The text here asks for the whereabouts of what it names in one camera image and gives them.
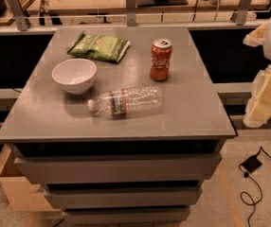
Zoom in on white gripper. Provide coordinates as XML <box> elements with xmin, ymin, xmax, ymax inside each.
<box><xmin>243</xmin><ymin>18</ymin><xmax>271</xmax><ymax>128</ymax></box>

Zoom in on orange coke can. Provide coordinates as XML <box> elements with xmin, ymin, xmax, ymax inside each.
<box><xmin>150</xmin><ymin>39</ymin><xmax>172</xmax><ymax>81</ymax></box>

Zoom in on white ceramic bowl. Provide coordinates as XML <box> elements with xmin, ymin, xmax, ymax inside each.
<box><xmin>52</xmin><ymin>59</ymin><xmax>98</xmax><ymax>95</ymax></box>

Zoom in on black power adapter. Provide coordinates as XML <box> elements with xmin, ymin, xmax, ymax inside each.
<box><xmin>239</xmin><ymin>155</ymin><xmax>262</xmax><ymax>173</ymax></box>

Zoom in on clear plastic water bottle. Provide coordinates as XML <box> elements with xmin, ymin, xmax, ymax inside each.
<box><xmin>88</xmin><ymin>86</ymin><xmax>163</xmax><ymax>118</ymax></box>

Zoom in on grey drawer cabinet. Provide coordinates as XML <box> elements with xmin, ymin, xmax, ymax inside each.
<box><xmin>0</xmin><ymin>26</ymin><xmax>234</xmax><ymax>224</ymax></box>

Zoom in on green chip bag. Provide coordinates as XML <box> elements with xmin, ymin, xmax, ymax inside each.
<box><xmin>66</xmin><ymin>32</ymin><xmax>130</xmax><ymax>63</ymax></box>

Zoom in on cardboard box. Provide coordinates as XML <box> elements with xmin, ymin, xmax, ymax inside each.
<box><xmin>0</xmin><ymin>145</ymin><xmax>55</xmax><ymax>212</ymax></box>

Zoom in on right metal rail bracket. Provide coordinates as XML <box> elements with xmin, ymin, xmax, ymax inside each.
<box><xmin>231</xmin><ymin>0</ymin><xmax>252</xmax><ymax>26</ymax></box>

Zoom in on metal rail bracket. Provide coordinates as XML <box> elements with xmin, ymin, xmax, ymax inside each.
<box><xmin>231</xmin><ymin>0</ymin><xmax>252</xmax><ymax>26</ymax></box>
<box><xmin>126</xmin><ymin>0</ymin><xmax>136</xmax><ymax>26</ymax></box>
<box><xmin>7</xmin><ymin>0</ymin><xmax>30</xmax><ymax>31</ymax></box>

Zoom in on black floor cable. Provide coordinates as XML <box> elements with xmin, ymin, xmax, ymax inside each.
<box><xmin>239</xmin><ymin>144</ymin><xmax>271</xmax><ymax>227</ymax></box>

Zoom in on middle metal rail bracket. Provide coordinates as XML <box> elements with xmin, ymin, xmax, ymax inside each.
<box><xmin>126</xmin><ymin>0</ymin><xmax>136</xmax><ymax>26</ymax></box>

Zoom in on left metal rail bracket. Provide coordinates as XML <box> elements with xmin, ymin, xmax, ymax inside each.
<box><xmin>7</xmin><ymin>0</ymin><xmax>30</xmax><ymax>31</ymax></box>

